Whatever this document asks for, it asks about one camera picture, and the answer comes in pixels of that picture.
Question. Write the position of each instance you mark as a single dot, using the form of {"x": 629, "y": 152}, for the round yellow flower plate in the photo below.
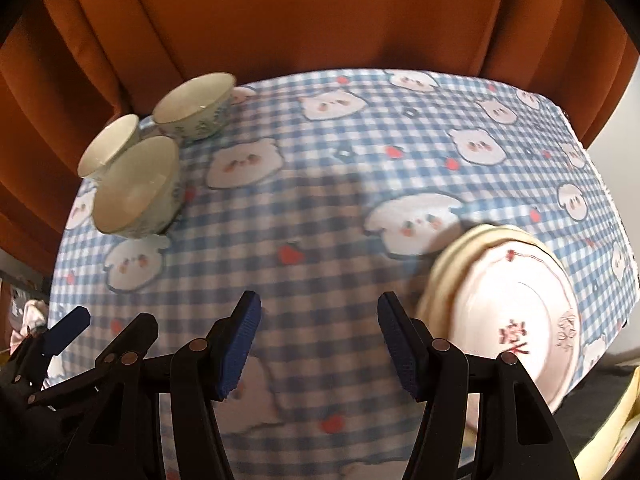
{"x": 457, "y": 262}

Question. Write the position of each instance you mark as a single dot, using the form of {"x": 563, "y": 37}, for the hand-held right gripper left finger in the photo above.
{"x": 240, "y": 350}

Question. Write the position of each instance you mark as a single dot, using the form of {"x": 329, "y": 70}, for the pile of pink white clothes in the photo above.
{"x": 32, "y": 312}

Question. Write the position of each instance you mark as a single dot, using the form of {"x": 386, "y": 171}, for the small pink rimmed plate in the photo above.
{"x": 515, "y": 300}

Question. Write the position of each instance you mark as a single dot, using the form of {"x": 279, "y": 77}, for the pale yellow cloth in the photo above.
{"x": 620, "y": 435}

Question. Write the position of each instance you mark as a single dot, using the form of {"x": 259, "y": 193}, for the orange curtain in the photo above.
{"x": 320, "y": 20}

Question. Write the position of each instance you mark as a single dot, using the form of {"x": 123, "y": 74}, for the blue checked bear tablecloth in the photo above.
{"x": 325, "y": 210}

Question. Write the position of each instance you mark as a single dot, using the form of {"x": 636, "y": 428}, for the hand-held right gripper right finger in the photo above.
{"x": 402, "y": 355}

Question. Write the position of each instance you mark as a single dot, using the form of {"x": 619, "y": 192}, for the white bowl with blue leaves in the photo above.
{"x": 110, "y": 147}
{"x": 195, "y": 107}
{"x": 137, "y": 190}

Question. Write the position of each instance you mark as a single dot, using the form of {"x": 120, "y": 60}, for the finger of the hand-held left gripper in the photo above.
{"x": 132, "y": 335}
{"x": 67, "y": 330}

